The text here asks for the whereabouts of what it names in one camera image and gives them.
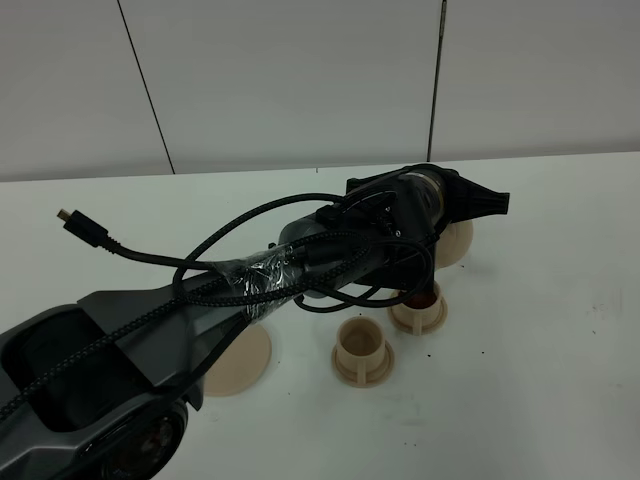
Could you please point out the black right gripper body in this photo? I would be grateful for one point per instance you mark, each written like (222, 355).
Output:
(449, 198)

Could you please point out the tan cup saucer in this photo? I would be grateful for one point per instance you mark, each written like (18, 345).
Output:
(363, 371)
(419, 322)

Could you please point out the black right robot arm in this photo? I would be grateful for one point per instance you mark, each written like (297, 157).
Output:
(101, 388)

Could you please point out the tan round teapot saucer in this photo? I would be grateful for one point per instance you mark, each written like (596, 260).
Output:
(241, 365)

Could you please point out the tan far cup saucer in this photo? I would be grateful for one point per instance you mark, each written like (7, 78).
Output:
(419, 322)

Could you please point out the tan near teacup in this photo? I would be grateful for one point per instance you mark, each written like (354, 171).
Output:
(360, 336)

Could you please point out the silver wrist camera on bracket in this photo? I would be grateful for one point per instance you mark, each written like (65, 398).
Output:
(401, 264)

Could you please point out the tan far teacup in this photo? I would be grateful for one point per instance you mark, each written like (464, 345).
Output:
(424, 300)

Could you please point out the tan ceramic teapot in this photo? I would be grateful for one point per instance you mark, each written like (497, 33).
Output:
(454, 243)

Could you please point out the tan teacup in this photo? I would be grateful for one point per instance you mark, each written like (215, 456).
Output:
(360, 336)
(424, 300)

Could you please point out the tan near cup saucer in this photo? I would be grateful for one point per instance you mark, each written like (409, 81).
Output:
(363, 371)

